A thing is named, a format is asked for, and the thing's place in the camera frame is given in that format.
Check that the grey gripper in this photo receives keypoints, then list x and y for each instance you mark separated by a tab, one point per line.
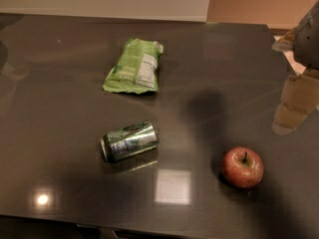
308	45

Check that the red apple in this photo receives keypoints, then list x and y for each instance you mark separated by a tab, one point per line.
242	167

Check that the green rice chip bag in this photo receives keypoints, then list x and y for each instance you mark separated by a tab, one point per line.
136	69

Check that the white cabinet panel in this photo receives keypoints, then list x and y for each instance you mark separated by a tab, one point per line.
176	10

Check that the green soda can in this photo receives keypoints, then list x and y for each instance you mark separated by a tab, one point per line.
129	141

